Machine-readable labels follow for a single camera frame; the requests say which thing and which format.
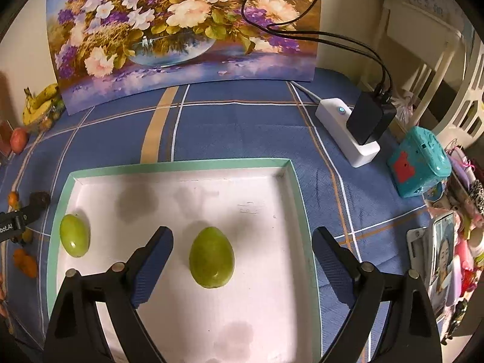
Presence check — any white chair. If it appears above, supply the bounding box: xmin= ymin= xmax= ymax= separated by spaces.
xmin=371 ymin=0 xmax=463 ymax=127

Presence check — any dark avocado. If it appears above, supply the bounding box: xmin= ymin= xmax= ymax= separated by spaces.
xmin=29 ymin=192 xmax=51 ymax=210

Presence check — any black cable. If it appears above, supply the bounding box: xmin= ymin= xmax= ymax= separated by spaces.
xmin=240 ymin=0 xmax=395 ymax=99

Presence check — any red apple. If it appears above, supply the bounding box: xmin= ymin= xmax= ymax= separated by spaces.
xmin=10 ymin=127 xmax=29 ymax=154

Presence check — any black power adapter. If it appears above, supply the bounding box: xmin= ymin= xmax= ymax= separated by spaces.
xmin=346 ymin=92 xmax=396 ymax=145

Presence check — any yellow-brown round fruit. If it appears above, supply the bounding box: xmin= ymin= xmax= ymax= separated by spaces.
xmin=20 ymin=228 xmax=34 ymax=245

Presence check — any banana bunch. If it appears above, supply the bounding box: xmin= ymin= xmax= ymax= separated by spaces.
xmin=22 ymin=83 xmax=60 ymax=126

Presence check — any clear plastic fruit container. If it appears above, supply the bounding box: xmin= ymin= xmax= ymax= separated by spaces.
xmin=27 ymin=96 xmax=66 ymax=133

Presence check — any white power strip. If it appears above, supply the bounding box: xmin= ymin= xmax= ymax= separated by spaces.
xmin=315 ymin=97 xmax=381 ymax=168

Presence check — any small orange tangerine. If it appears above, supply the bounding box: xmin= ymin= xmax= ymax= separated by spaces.
xmin=8 ymin=191 xmax=19 ymax=210

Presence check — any green mango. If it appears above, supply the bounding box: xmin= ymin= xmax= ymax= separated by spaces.
xmin=189 ymin=227 xmax=235 ymax=289
xmin=59 ymin=214 xmax=90 ymax=258

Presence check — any large orange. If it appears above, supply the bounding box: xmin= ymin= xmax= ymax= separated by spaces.
xmin=20 ymin=255 xmax=38 ymax=279

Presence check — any teal plastic box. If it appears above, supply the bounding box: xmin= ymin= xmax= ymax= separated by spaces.
xmin=387 ymin=126 xmax=452 ymax=198

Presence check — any framed photo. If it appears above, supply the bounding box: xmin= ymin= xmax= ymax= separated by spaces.
xmin=427 ymin=211 xmax=455 ymax=319

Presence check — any blue plaid tablecloth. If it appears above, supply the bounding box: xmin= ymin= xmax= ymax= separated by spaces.
xmin=0 ymin=68 xmax=433 ymax=363

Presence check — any flower painting canvas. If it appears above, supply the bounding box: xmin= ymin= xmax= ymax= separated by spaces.
xmin=46 ymin=0 xmax=320 ymax=114

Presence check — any white tray green rim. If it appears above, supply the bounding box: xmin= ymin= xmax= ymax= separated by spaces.
xmin=46 ymin=158 xmax=322 ymax=362

